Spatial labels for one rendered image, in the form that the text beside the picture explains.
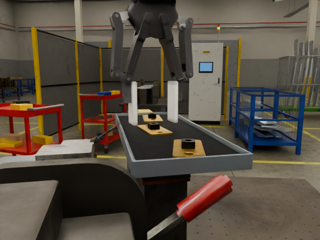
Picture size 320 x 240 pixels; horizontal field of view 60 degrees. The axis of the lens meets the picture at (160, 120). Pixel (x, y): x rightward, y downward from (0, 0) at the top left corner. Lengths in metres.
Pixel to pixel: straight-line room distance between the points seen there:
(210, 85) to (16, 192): 6.84
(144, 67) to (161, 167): 7.59
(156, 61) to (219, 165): 7.53
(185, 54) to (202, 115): 6.57
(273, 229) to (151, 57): 7.01
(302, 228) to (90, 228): 1.06
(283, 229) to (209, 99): 5.98
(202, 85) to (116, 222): 6.80
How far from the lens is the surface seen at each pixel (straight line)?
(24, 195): 0.18
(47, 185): 0.19
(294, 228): 1.19
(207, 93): 6.98
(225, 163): 0.32
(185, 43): 0.48
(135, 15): 0.45
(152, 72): 7.83
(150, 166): 0.29
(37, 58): 5.07
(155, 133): 0.44
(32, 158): 0.94
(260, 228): 1.14
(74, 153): 0.54
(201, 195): 0.27
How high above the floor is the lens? 1.25
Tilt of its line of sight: 9 degrees down
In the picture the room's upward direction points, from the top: straight up
